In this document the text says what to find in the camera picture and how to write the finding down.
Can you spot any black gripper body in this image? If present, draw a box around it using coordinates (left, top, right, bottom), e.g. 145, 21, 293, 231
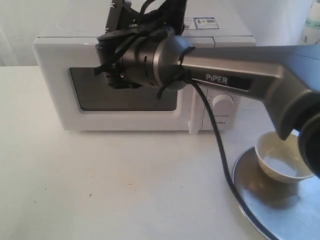
96, 0, 187, 50

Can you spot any white microwave door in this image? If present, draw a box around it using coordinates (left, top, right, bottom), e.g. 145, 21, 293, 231
32, 37, 211, 134

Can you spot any white ceramic bowl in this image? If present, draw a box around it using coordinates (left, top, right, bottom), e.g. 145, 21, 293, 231
254, 131, 315, 184

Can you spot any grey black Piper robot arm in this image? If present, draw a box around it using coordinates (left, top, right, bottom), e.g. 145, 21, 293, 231
93, 0, 320, 176

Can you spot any white appliance control knob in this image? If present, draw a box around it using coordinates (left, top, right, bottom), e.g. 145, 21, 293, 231
211, 93, 234, 115

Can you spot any white microwave oven body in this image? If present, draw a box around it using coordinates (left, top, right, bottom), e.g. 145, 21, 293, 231
37, 6, 256, 131

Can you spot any white printed paper roll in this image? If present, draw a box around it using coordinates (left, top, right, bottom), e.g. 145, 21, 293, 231
301, 0, 320, 45

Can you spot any round silver metal tray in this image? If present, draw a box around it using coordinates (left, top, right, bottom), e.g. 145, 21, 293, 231
232, 147, 320, 240

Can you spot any wrist camera with silver heatsink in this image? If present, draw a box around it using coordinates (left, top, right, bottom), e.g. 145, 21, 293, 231
104, 0, 125, 33

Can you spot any black camera cable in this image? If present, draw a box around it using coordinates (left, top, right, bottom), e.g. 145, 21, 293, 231
93, 0, 278, 240

